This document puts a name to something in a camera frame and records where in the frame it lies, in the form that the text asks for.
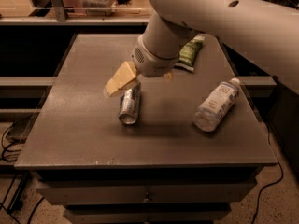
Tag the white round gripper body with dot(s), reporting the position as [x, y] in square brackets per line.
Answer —
[149, 63]

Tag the silver redbull can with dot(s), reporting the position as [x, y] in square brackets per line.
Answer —
[129, 105]

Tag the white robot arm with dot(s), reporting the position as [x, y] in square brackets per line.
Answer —
[264, 33]

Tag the green chip bag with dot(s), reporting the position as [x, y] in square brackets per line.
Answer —
[189, 53]

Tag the clear plastic water bottle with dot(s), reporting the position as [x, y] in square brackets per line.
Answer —
[209, 114]

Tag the clear plastic container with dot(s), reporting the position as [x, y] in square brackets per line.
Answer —
[98, 7]

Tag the grey drawer cabinet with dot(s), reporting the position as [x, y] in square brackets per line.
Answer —
[99, 170]

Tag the round drawer knob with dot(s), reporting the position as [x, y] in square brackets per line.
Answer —
[147, 199]

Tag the grey metal shelf rail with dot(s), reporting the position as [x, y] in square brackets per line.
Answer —
[70, 12]

